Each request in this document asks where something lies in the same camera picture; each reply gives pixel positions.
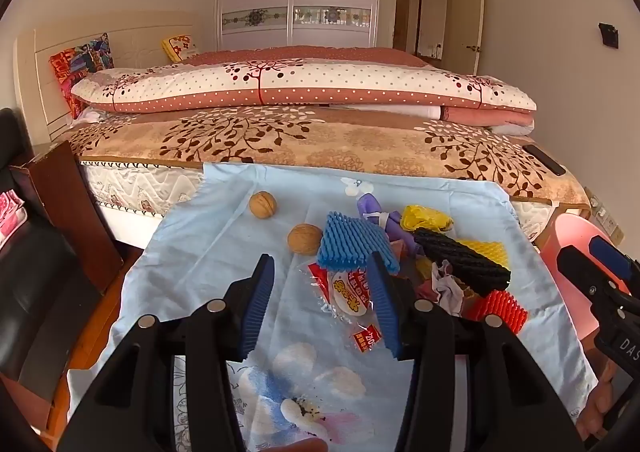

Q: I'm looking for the wall socket panel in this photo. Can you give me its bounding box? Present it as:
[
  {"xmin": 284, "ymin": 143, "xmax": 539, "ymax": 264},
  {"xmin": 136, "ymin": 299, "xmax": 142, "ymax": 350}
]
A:
[{"xmin": 585, "ymin": 187, "xmax": 626, "ymax": 245}]

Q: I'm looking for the yellow floral pillow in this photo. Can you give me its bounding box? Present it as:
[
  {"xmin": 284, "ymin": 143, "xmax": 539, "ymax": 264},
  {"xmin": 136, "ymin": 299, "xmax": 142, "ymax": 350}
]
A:
[{"xmin": 161, "ymin": 35, "xmax": 201, "ymax": 64}]

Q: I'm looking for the white folded sheet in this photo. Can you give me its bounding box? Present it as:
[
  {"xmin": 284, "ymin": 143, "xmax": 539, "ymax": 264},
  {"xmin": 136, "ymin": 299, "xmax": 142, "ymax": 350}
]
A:
[{"xmin": 487, "ymin": 121, "xmax": 536, "ymax": 136}]

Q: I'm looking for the brown walnut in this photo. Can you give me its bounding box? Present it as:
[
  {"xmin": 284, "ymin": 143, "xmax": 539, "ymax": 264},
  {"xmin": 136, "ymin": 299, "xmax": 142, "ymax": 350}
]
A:
[
  {"xmin": 287, "ymin": 224, "xmax": 323, "ymax": 257},
  {"xmin": 249, "ymin": 190, "xmax": 277, "ymax": 219}
]

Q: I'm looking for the yellow plastic bag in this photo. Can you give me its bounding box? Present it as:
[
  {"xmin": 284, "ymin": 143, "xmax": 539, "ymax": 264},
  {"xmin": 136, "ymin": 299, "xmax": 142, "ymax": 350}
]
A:
[{"xmin": 401, "ymin": 204, "xmax": 455, "ymax": 235}]

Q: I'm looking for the wooden nightstand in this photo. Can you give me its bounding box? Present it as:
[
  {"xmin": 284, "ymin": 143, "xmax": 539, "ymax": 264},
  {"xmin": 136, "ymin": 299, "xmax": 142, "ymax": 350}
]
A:
[{"xmin": 10, "ymin": 139, "xmax": 123, "ymax": 295}]

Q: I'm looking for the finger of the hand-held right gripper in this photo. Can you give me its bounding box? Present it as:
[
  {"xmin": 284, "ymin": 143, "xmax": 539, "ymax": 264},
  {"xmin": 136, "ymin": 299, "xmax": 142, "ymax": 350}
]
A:
[{"xmin": 556, "ymin": 236, "xmax": 640, "ymax": 308}]

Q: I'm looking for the pink folded blanket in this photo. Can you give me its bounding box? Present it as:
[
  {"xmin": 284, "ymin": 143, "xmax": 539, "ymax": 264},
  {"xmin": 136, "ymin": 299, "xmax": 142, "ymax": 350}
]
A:
[{"xmin": 440, "ymin": 106, "xmax": 536, "ymax": 135}]

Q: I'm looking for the person's right hand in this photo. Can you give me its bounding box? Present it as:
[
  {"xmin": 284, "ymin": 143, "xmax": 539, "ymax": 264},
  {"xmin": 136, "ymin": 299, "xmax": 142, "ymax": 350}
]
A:
[{"xmin": 575, "ymin": 366, "xmax": 619, "ymax": 441}]

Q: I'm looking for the colourful printed pillow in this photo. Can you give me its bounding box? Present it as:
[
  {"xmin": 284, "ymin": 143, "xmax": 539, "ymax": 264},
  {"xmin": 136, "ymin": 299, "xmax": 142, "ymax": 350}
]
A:
[{"xmin": 49, "ymin": 33, "xmax": 115, "ymax": 119}]

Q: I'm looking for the pink plastic bin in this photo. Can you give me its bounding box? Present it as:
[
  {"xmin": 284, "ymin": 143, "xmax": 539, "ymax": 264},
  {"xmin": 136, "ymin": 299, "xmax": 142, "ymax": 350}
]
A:
[{"xmin": 535, "ymin": 213, "xmax": 631, "ymax": 338}]

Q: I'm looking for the brown leaf-print blanket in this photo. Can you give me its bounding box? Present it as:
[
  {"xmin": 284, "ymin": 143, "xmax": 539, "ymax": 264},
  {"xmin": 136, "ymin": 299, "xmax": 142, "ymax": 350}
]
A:
[{"xmin": 65, "ymin": 104, "xmax": 593, "ymax": 220}]

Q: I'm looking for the dotted tree-print quilt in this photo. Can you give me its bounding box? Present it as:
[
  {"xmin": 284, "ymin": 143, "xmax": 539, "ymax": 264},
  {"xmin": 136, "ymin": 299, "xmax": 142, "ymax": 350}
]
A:
[{"xmin": 70, "ymin": 45, "xmax": 538, "ymax": 115}]

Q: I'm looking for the light blue floral cloth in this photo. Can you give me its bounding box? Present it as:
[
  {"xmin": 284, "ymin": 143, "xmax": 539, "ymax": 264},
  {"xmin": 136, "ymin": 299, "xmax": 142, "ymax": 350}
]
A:
[{"xmin": 65, "ymin": 162, "xmax": 598, "ymax": 452}]

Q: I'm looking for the black foam net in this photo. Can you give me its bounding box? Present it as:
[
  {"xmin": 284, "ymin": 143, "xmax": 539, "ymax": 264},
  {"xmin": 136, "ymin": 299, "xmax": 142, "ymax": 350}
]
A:
[{"xmin": 412, "ymin": 227, "xmax": 512, "ymax": 298}]

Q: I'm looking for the clear red-white snack wrapper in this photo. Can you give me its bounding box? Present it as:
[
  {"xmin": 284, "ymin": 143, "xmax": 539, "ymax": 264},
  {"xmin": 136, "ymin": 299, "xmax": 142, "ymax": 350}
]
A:
[{"xmin": 299, "ymin": 262, "xmax": 396, "ymax": 350}]

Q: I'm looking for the red foam net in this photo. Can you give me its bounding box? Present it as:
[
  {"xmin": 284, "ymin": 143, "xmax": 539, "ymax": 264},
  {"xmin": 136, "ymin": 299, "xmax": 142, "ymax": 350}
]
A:
[{"xmin": 467, "ymin": 289, "xmax": 528, "ymax": 335}]

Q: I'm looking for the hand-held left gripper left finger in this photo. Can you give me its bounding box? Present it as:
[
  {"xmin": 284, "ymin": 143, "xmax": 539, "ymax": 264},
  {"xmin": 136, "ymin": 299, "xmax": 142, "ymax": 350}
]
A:
[{"xmin": 57, "ymin": 253, "xmax": 276, "ymax": 452}]

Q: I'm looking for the blue foam net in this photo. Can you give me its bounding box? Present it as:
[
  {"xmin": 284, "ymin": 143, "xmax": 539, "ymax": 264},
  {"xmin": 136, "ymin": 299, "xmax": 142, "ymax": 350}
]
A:
[{"xmin": 316, "ymin": 212, "xmax": 401, "ymax": 275}]

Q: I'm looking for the cream bed headboard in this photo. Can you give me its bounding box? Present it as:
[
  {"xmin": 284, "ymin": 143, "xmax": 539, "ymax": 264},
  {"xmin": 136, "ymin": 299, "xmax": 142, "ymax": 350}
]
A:
[{"xmin": 14, "ymin": 12, "xmax": 198, "ymax": 138}]

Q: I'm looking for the yellow foam net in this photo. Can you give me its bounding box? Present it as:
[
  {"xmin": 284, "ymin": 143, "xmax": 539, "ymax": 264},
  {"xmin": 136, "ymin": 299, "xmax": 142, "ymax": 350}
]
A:
[{"xmin": 457, "ymin": 239, "xmax": 511, "ymax": 269}]

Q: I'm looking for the maroon wrapper scrap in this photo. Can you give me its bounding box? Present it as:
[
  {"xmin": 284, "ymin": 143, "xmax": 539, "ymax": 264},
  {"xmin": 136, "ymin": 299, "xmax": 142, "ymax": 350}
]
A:
[{"xmin": 414, "ymin": 277, "xmax": 443, "ymax": 304}]

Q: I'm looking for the pink cloth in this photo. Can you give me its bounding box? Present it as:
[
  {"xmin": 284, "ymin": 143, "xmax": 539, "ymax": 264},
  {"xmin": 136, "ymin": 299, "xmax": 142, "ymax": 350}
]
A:
[{"xmin": 0, "ymin": 189, "xmax": 26, "ymax": 250}]

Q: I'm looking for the black smartphone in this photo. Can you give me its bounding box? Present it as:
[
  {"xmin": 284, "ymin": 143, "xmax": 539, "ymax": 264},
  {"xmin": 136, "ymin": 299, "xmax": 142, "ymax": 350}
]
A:
[{"xmin": 521, "ymin": 144, "xmax": 566, "ymax": 177}]

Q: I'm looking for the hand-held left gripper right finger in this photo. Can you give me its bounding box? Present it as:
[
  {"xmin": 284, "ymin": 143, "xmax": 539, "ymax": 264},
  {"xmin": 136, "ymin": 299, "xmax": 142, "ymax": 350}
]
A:
[{"xmin": 366, "ymin": 251, "xmax": 586, "ymax": 452}]

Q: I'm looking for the black leather chair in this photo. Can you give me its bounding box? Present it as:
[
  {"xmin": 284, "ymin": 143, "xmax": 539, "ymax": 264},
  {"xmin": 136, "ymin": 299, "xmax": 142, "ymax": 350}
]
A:
[{"xmin": 0, "ymin": 107, "xmax": 113, "ymax": 403}]

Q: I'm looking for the cream room door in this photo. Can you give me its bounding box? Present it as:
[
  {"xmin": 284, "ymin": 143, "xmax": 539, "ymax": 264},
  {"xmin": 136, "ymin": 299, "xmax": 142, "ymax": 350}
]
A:
[{"xmin": 451, "ymin": 0, "xmax": 487, "ymax": 77}]

